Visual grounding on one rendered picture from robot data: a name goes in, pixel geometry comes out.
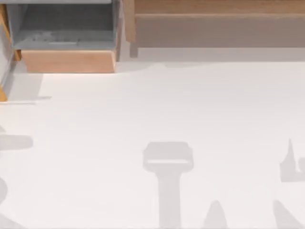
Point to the pale wooden drawer front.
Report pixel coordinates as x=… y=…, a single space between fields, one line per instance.
x=68 y=60

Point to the wooden open shelf unit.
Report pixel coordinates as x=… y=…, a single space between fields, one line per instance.
x=214 y=23

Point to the pulled-out grey drawer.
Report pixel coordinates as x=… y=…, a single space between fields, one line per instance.
x=66 y=28

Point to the wooden cupboard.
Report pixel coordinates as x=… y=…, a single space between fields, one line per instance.
x=3 y=47

